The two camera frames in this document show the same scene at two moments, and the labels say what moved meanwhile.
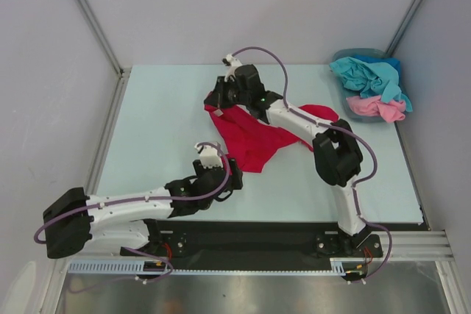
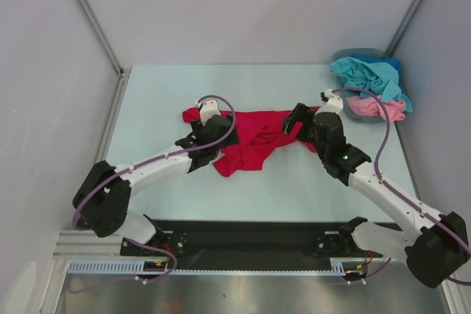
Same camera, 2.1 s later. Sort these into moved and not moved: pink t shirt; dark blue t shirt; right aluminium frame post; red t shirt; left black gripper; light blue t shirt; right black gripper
Moved: left black gripper; red t shirt; right black gripper
Not moved: dark blue t shirt; right aluminium frame post; light blue t shirt; pink t shirt
